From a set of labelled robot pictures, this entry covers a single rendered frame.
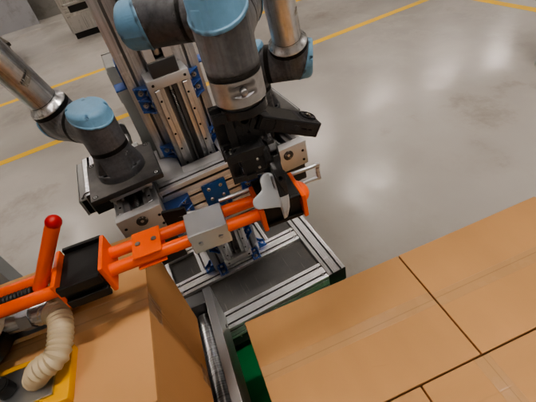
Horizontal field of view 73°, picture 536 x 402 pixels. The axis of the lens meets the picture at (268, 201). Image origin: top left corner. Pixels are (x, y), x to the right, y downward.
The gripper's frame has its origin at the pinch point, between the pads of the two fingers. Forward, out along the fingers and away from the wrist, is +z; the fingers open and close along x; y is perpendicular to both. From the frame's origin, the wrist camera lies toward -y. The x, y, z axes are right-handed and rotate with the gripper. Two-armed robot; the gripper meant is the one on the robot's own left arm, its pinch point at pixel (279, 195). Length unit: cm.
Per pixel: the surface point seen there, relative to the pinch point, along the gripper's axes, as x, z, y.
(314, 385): 8, 67, 4
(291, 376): 3, 67, 10
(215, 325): -19, 60, 27
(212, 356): -13, 66, 31
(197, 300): -32, 62, 31
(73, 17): -737, 86, 145
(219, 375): -6, 67, 30
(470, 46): -240, 123, -267
